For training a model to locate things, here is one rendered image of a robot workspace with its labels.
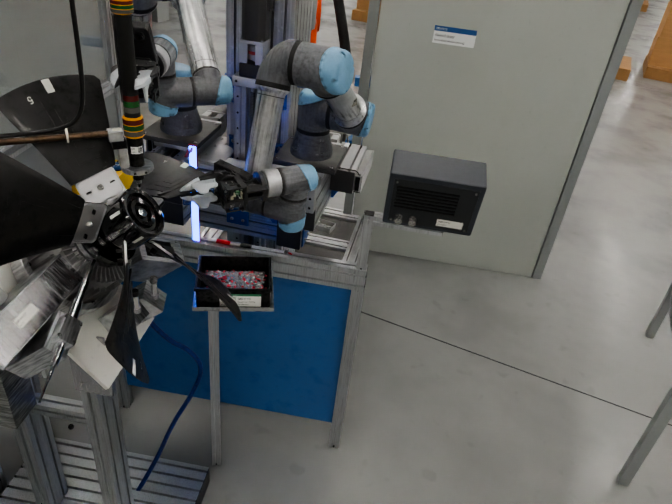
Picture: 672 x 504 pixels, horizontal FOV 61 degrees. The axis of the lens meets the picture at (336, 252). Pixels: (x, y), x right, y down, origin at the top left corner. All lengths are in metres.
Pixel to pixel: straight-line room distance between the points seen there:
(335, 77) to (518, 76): 1.66
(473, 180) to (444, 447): 1.25
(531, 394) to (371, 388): 0.74
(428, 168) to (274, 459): 1.29
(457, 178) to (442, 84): 1.49
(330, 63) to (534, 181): 1.95
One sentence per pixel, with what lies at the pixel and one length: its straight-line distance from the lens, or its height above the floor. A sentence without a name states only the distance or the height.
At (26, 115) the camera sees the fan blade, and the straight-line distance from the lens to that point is 1.41.
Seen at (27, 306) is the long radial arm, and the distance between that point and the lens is 1.27.
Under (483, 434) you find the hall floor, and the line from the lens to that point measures 2.58.
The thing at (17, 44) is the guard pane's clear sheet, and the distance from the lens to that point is 2.29.
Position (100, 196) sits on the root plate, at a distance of 1.38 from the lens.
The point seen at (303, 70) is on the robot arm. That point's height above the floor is 1.45.
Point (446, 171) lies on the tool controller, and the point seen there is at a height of 1.24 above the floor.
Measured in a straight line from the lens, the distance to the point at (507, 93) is 3.08.
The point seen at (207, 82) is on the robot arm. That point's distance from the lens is 1.61.
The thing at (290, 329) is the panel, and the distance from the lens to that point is 2.01.
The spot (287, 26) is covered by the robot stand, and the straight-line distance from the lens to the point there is 2.12.
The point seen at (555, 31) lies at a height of 1.36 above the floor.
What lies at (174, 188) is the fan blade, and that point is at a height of 1.19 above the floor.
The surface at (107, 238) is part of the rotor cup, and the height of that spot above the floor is 1.18.
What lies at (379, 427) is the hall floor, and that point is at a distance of 2.48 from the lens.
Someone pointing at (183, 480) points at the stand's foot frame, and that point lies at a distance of 2.21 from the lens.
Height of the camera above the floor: 1.89
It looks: 34 degrees down
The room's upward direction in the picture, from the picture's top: 7 degrees clockwise
